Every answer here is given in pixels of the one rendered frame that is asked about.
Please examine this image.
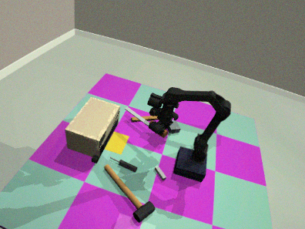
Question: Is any beige low cabinet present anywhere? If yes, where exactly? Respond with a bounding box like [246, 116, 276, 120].
[65, 97, 129, 163]

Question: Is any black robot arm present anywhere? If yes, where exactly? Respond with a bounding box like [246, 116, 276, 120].
[147, 87, 231, 163]

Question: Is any brown cylinder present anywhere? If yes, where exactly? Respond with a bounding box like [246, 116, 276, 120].
[124, 107, 168, 138]

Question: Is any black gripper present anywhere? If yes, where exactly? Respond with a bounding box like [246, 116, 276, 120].
[149, 110, 179, 134]

